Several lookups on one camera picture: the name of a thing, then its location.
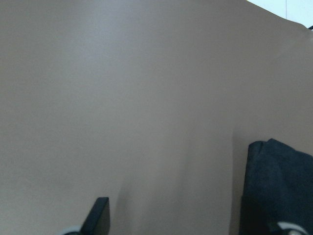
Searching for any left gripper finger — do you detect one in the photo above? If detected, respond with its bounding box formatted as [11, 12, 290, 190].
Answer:
[80, 197, 111, 235]

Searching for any black printed t-shirt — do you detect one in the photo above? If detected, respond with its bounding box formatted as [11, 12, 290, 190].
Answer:
[239, 139, 313, 235]

